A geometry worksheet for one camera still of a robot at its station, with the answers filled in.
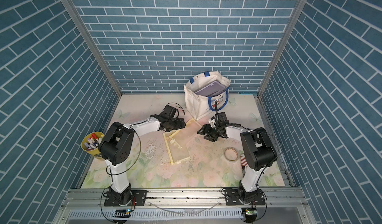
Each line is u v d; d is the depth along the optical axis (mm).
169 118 777
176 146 915
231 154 891
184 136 969
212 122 912
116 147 508
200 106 988
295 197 751
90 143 806
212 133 845
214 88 1029
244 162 833
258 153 490
